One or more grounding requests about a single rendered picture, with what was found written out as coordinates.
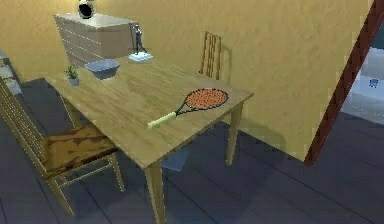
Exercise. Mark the round black and white alarm clock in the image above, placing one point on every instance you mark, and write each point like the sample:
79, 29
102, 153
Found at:
86, 10

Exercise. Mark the orange tennis racket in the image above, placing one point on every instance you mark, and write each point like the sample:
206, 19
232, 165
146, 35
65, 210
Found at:
200, 101

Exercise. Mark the wooden slat-back chair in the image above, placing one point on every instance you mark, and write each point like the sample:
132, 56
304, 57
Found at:
210, 55

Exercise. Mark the light wooden dining table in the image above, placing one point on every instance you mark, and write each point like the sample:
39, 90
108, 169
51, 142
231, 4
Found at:
133, 100

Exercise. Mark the dark figurine on white base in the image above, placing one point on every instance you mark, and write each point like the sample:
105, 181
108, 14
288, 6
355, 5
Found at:
139, 46

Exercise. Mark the grey square bowl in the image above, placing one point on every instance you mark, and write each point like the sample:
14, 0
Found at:
102, 68

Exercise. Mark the beige chest of drawers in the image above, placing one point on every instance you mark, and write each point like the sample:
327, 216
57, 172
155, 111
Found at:
91, 40

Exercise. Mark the small green potted plant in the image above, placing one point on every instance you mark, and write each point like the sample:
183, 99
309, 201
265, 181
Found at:
72, 76

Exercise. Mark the wooden chair with brown seat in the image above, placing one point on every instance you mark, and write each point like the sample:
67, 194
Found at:
71, 148

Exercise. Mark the small blue object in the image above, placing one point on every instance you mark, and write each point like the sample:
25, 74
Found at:
374, 83

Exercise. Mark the grey shelf unit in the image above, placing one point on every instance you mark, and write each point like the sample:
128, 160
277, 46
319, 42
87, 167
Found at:
7, 76

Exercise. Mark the dark red door frame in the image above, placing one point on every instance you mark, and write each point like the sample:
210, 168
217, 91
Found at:
345, 80

